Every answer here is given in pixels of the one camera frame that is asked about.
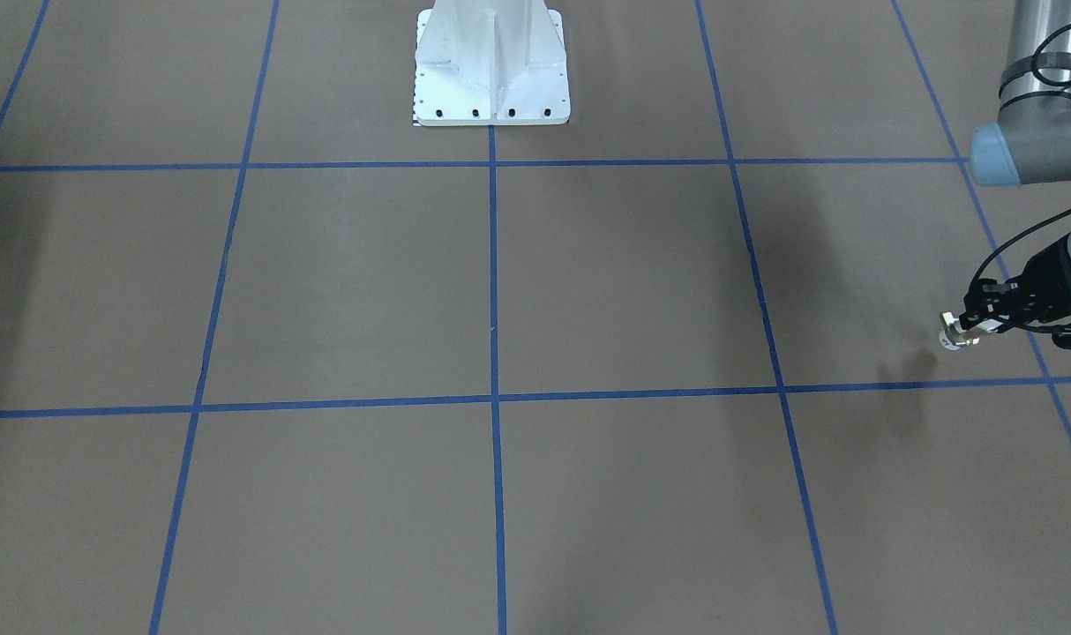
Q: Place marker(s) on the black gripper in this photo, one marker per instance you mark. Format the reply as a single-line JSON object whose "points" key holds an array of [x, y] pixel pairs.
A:
{"points": [[1049, 280]]}

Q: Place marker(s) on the white PPR pipe fitting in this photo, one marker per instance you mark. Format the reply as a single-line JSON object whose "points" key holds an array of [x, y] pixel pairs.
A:
{"points": [[952, 336]]}

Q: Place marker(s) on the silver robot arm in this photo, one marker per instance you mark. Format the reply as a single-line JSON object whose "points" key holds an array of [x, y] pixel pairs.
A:
{"points": [[1028, 143]]}

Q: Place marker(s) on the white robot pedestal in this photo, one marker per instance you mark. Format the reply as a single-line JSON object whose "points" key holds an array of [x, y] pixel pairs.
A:
{"points": [[490, 63]]}

